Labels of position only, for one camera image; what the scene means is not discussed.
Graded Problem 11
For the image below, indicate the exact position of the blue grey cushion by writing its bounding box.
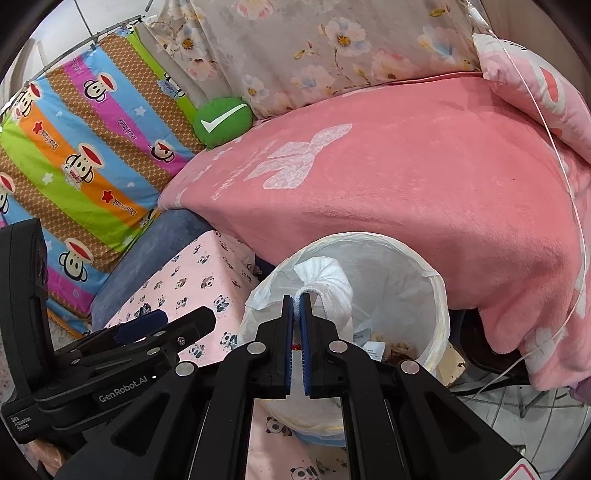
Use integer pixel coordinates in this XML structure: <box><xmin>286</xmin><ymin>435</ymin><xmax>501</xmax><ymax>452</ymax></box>
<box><xmin>91</xmin><ymin>209</ymin><xmax>212</xmax><ymax>330</ymax></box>

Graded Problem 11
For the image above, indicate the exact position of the pink panda print cloth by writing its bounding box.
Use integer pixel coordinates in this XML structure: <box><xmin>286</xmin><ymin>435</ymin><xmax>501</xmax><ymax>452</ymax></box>
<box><xmin>106</xmin><ymin>231</ymin><xmax>349</xmax><ymax>479</ymax></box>

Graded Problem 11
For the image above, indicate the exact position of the white lined trash bin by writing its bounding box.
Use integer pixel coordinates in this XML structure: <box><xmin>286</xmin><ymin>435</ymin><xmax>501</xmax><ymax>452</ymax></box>
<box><xmin>237</xmin><ymin>231</ymin><xmax>452</xmax><ymax>446</ymax></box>

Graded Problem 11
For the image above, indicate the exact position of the pink floral pillow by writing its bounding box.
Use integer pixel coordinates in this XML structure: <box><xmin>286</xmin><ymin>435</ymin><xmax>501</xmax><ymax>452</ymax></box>
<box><xmin>473</xmin><ymin>33</ymin><xmax>590</xmax><ymax>161</ymax></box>

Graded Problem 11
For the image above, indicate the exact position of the pink fleece blanket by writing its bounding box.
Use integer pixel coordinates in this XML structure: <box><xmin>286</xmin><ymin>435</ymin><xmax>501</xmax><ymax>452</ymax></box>
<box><xmin>158</xmin><ymin>74</ymin><xmax>590</xmax><ymax>390</ymax></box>

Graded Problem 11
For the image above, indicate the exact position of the colourful monkey striped quilt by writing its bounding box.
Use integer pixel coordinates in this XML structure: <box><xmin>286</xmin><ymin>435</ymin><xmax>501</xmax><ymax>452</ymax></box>
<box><xmin>1</xmin><ymin>25</ymin><xmax>202</xmax><ymax>336</ymax></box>

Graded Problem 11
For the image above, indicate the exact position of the metal clothes rack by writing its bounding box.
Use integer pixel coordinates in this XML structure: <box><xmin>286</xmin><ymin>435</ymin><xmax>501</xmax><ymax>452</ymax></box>
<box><xmin>1</xmin><ymin>1</ymin><xmax>163</xmax><ymax>106</ymax></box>

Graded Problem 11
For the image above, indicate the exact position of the green checkmark cushion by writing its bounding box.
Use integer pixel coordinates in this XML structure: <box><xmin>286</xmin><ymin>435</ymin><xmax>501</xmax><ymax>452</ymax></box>
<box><xmin>192</xmin><ymin>97</ymin><xmax>254</xmax><ymax>150</ymax></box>

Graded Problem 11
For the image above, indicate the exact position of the grey floral bedsheet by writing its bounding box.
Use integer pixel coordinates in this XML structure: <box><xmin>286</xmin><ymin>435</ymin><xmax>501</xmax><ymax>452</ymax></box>
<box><xmin>139</xmin><ymin>1</ymin><xmax>479</xmax><ymax>119</ymax></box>

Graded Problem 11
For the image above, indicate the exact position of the white thin cable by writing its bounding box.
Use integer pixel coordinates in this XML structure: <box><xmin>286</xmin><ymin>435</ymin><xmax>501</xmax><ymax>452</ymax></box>
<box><xmin>461</xmin><ymin>0</ymin><xmax>588</xmax><ymax>398</ymax></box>

